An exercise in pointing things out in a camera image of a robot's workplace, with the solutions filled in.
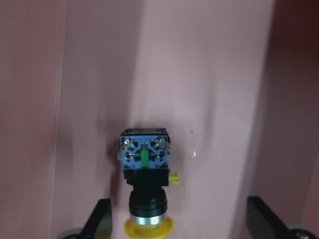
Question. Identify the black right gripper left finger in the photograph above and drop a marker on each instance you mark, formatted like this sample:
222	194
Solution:
99	224

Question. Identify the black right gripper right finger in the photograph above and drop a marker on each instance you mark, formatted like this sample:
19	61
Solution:
262	222

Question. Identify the pink plastic bin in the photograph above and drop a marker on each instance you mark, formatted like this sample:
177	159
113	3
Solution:
234	82

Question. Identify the yellow push button switch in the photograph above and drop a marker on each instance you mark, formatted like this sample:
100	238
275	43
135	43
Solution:
144	155

